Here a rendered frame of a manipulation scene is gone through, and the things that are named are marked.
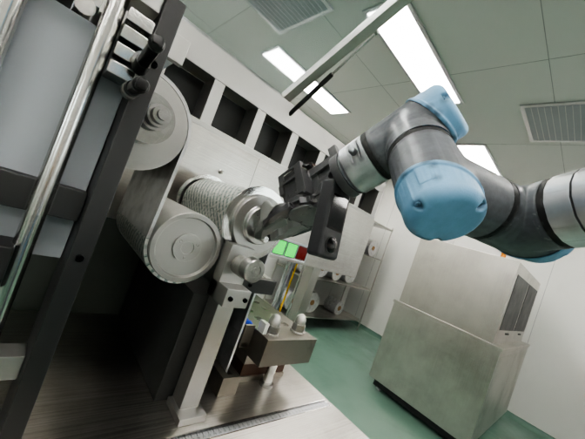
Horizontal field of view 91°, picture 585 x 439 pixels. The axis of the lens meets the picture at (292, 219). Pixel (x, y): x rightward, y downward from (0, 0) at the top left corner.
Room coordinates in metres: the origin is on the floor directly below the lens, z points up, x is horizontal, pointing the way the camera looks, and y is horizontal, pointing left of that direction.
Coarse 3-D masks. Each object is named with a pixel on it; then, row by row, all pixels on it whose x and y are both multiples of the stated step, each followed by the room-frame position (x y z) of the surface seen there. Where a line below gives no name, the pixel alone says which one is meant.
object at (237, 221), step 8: (248, 200) 0.53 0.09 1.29; (256, 200) 0.54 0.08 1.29; (264, 200) 0.55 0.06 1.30; (272, 200) 0.56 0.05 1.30; (240, 208) 0.52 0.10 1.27; (248, 208) 0.53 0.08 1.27; (232, 216) 0.52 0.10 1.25; (240, 216) 0.52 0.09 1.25; (232, 224) 0.52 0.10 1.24; (240, 224) 0.53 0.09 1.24; (232, 232) 0.52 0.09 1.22; (240, 232) 0.53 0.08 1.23; (240, 240) 0.54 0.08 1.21; (256, 248) 0.56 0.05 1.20; (264, 248) 0.58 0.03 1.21
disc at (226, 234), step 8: (240, 192) 0.53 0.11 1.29; (248, 192) 0.53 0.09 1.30; (256, 192) 0.55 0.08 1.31; (264, 192) 0.56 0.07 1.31; (272, 192) 0.57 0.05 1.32; (232, 200) 0.52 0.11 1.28; (240, 200) 0.53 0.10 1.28; (280, 200) 0.59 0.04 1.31; (232, 208) 0.52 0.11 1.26; (224, 216) 0.52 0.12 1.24; (224, 224) 0.52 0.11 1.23; (224, 232) 0.52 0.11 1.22; (224, 240) 0.53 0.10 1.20; (232, 240) 0.54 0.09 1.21; (272, 248) 0.60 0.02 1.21; (256, 256) 0.58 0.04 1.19
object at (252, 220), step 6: (252, 210) 0.53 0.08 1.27; (258, 210) 0.53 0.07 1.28; (246, 216) 0.53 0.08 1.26; (252, 216) 0.53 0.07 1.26; (258, 216) 0.54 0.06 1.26; (246, 222) 0.52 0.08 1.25; (252, 222) 0.53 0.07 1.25; (258, 222) 0.54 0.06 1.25; (246, 228) 0.53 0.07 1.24; (252, 228) 0.54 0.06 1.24; (246, 234) 0.53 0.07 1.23; (252, 234) 0.54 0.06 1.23; (252, 240) 0.54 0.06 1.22; (258, 240) 0.55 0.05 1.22
